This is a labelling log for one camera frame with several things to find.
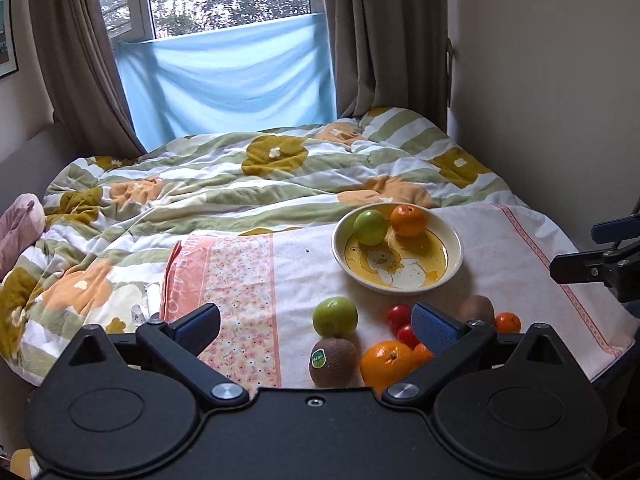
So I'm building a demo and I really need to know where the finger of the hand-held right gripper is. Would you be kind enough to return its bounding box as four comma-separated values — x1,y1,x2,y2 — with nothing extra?
550,247,610,286
591,214,640,247

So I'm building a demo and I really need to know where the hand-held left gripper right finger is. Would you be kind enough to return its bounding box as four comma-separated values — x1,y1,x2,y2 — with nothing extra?
381,302,576,408

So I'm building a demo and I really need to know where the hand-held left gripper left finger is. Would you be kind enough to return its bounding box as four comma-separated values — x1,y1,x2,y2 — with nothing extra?
65,302,251,408

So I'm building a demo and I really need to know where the red cherry tomato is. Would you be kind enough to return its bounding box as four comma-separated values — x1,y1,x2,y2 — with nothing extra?
396,324,421,350
386,304,413,333

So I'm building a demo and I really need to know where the brown kiwi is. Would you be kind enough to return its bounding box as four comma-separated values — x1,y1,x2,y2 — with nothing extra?
457,295,495,326

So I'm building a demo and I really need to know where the large orange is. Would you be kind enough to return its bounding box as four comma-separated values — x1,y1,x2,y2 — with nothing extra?
360,340,418,396

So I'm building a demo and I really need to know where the cream bowl with duck print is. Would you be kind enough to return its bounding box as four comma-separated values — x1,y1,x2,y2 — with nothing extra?
331,203,464,295

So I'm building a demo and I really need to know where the green apple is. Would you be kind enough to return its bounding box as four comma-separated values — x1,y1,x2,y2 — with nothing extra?
353,209,389,247
312,296,359,339

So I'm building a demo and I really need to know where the kiwi with green sticker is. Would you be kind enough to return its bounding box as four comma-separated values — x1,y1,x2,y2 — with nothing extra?
308,337,358,389

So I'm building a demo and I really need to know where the white and pink floral towel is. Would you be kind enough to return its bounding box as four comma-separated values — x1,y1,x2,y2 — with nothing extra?
159,203,636,391

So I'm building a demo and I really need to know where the green striped floral quilt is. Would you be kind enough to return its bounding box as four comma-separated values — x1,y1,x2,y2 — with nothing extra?
0,106,526,386

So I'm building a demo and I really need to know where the pink plush pillow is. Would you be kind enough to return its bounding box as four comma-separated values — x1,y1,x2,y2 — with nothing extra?
0,193,47,281

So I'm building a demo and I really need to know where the yellow object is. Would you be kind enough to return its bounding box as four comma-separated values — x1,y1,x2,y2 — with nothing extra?
10,449,33,480

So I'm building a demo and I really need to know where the grey upholstered headboard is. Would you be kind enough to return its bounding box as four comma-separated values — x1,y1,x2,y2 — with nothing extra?
0,120,76,206

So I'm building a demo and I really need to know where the light blue cloth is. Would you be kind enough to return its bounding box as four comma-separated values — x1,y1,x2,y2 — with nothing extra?
115,12,337,153

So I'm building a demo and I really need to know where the brown curtain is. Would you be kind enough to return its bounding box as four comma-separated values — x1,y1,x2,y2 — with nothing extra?
27,0,148,156
317,0,451,118

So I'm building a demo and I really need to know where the framed wall picture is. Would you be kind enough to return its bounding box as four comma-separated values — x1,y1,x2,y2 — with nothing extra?
0,0,20,80

